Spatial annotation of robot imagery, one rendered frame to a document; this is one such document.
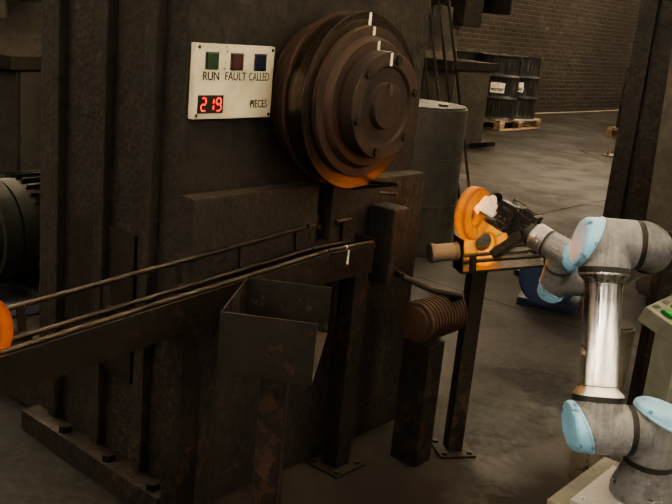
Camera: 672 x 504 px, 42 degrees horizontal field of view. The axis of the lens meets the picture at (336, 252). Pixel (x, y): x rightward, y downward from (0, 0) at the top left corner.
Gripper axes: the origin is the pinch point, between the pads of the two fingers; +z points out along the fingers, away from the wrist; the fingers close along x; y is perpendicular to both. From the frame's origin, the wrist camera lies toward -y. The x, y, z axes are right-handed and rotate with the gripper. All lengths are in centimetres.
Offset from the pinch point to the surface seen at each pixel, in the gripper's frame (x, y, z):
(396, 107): 26.7, 21.9, 19.0
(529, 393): -81, -82, -12
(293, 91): 52, 20, 33
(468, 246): -10.9, -15.8, 2.1
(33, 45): -143, -122, 456
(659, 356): -34, -22, -57
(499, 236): -19.0, -10.8, -2.2
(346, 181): 32.6, -1.2, 22.0
